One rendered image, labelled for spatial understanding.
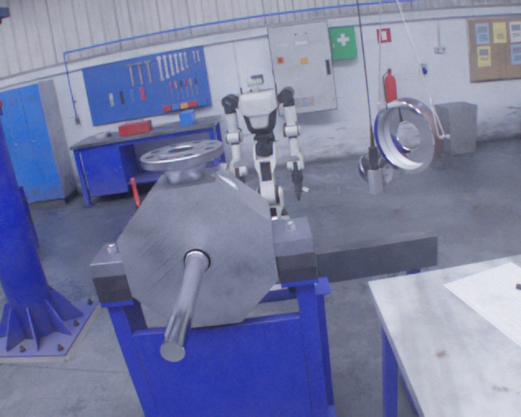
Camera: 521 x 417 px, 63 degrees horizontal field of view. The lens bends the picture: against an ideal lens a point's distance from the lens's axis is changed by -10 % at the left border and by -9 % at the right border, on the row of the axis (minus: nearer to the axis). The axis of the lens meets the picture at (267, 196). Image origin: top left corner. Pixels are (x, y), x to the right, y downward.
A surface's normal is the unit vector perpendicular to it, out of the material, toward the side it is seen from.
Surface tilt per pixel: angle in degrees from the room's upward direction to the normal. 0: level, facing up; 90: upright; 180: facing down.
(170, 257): 90
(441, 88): 90
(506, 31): 90
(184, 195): 90
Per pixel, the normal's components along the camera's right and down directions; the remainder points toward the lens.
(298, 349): 0.02, 0.31
